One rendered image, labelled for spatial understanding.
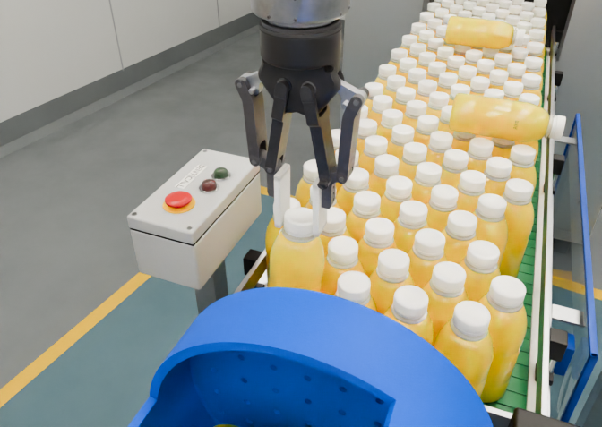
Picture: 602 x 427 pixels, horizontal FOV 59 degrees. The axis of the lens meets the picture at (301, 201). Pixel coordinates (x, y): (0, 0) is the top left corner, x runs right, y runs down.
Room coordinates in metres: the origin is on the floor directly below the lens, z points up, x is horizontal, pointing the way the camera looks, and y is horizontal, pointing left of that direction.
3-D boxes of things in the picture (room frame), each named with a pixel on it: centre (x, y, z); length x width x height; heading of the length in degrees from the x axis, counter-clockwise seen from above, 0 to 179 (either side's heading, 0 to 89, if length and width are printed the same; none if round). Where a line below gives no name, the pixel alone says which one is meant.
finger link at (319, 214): (0.49, -0.02, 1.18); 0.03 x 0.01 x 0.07; 158
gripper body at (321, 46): (0.50, 0.00, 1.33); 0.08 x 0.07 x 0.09; 68
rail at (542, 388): (1.09, -0.56, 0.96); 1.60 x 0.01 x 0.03; 158
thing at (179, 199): (0.60, 0.17, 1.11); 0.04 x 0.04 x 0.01
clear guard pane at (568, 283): (0.84, -0.53, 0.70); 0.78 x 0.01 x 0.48; 158
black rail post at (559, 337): (0.47, -0.33, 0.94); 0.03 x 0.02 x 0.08; 158
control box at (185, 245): (0.65, 0.15, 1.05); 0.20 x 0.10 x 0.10; 158
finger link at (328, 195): (0.48, -0.04, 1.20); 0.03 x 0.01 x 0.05; 68
